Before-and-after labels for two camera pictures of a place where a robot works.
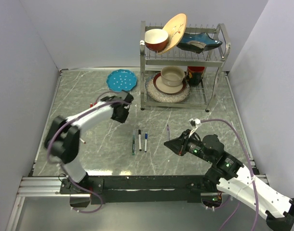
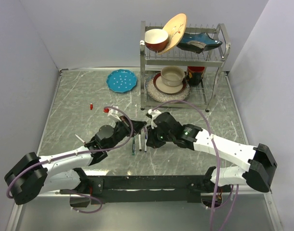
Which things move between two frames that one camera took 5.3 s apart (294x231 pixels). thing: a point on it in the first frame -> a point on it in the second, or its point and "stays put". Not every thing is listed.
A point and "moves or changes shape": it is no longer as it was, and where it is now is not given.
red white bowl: (156, 40) stays put
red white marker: (82, 140) stays put
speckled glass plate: (163, 97) stays put
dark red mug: (194, 74) stays put
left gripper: (122, 119) -> (132, 127)
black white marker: (140, 142) stays put
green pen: (133, 150) stays put
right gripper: (177, 145) -> (152, 139)
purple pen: (168, 133) moves or changes shape
